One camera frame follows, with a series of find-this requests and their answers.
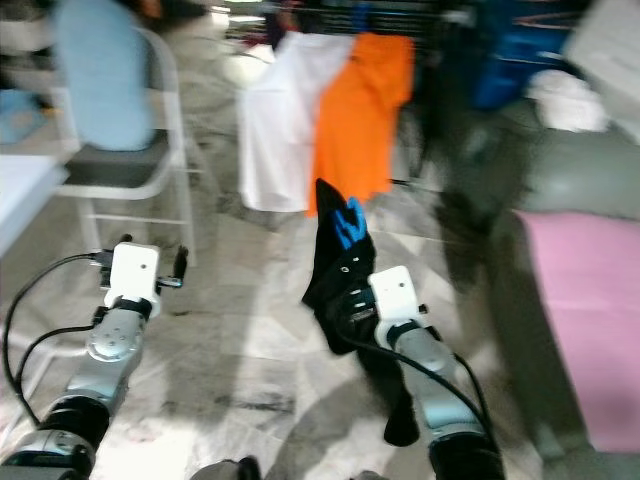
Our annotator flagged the black garment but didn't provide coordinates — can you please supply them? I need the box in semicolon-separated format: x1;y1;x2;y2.
302;178;421;449

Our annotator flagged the blue plastic hanger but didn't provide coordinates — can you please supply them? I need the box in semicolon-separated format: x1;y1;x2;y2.
355;2;373;37
332;196;369;251

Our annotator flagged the grey folding chair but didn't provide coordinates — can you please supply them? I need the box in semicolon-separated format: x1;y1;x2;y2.
55;25;196;251

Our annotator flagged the white plastic folding table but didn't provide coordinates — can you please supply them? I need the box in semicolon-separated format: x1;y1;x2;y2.
0;155;71;256

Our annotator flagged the light blue pillow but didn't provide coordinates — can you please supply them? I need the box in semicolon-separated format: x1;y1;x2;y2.
52;0;156;153

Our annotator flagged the dark grey cushion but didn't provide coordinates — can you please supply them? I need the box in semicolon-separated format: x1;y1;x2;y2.
425;100;541;291

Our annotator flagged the blue plastic basin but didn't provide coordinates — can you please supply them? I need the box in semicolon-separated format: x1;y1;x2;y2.
0;90;26;146

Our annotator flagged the white shirt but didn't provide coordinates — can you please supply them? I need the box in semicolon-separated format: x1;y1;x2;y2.
238;30;356;213

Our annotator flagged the orange shirt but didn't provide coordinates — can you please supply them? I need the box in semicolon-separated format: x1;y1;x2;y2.
305;32;416;218

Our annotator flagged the grey left robot foot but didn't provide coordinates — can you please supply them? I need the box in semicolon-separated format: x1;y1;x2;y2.
190;458;261;480

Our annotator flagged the pink mattress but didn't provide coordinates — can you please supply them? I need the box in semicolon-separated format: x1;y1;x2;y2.
520;210;640;456

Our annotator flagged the light grey green cushion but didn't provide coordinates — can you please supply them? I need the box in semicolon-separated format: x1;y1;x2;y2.
520;130;640;216

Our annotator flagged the blue storage box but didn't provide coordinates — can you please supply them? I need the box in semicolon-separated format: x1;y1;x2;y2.
470;25;576;109

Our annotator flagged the white crumpled cloth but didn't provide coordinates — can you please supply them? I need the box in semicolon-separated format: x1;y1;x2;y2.
525;70;611;134

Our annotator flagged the black drying rack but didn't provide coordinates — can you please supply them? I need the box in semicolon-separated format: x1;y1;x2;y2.
210;0;481;191

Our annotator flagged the white plastic box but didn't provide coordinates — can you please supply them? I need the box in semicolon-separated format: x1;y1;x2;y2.
565;0;640;111

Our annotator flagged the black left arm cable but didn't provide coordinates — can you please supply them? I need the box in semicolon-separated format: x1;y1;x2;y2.
2;250;121;401

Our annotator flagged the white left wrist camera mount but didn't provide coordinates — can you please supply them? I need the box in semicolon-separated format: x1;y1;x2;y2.
110;243;163;309

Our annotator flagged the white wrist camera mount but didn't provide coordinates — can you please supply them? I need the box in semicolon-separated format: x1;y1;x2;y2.
370;265;419;326
110;243;163;309

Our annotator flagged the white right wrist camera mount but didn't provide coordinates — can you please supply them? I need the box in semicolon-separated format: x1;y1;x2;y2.
370;265;419;326

